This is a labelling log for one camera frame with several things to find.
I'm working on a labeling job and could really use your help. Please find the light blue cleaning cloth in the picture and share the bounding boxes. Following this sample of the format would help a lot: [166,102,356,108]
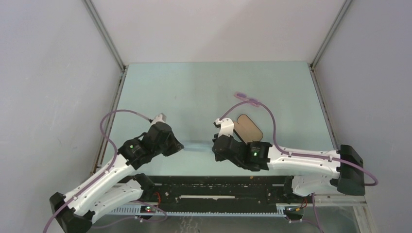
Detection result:
[184,142,213,152]

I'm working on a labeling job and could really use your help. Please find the white cable duct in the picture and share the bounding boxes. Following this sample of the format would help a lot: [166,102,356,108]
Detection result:
[108,205,286,217]

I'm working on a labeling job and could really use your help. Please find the left aluminium frame post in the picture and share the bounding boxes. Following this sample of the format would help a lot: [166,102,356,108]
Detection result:
[82,0,126,72]

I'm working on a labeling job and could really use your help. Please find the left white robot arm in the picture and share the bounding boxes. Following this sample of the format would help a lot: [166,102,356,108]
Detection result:
[50,121,184,233]

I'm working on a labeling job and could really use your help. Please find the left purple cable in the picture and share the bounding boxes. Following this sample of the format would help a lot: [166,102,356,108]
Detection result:
[42,109,168,233]

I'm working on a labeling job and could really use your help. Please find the pink sunglasses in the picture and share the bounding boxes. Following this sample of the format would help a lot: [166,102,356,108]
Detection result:
[234,92,260,107]

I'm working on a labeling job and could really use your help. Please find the black glasses case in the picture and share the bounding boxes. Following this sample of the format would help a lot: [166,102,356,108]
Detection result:
[234,114,263,143]

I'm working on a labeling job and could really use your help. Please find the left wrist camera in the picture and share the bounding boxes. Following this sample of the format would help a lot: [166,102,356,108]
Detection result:
[151,113,167,126]

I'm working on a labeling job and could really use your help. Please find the right aluminium frame post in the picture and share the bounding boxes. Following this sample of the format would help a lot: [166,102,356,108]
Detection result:
[310,0,353,70]

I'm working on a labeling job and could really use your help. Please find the aluminium frame post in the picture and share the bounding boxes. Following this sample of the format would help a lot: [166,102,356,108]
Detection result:
[82,0,126,72]
[310,0,353,70]

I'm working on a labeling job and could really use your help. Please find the purple cable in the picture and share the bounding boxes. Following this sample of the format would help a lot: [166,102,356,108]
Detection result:
[220,100,379,187]
[42,109,168,233]

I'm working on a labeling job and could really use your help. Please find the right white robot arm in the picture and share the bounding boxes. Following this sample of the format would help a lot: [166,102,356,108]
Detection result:
[212,135,365,203]

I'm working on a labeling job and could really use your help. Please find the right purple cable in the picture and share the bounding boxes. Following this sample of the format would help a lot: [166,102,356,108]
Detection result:
[220,100,379,187]

